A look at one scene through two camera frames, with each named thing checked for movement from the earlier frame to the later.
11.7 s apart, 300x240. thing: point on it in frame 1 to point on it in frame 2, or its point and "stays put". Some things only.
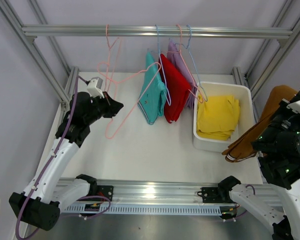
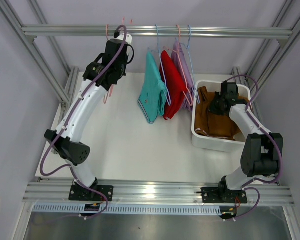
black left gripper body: x=101 y=107 to x=122 y=70
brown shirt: x=243 y=148 to x=210 y=124
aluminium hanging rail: x=97 y=30 stays put
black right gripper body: x=284 y=119 to x=215 y=106
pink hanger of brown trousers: x=117 y=127 to x=104 y=96
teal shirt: x=152 y=95 stays put
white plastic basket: x=242 y=92 stays put
